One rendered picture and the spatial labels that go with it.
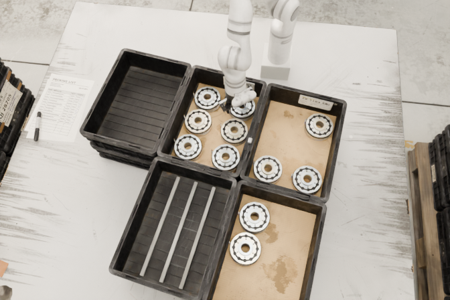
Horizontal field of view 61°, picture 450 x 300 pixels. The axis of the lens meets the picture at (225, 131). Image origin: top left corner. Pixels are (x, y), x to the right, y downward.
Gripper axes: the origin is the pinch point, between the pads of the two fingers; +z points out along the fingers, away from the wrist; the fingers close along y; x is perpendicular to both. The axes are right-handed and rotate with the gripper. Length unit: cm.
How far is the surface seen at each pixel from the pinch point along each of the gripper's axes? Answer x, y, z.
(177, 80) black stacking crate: -24.8, 13.7, 4.5
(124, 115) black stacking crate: -20.3, 39.2, 4.1
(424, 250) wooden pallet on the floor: 82, -63, 76
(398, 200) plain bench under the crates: 57, -39, 18
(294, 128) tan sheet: 17.0, -16.0, 4.5
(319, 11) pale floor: -84, -115, 90
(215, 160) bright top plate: 15.1, 16.6, 1.2
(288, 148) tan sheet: 23.1, -9.7, 4.4
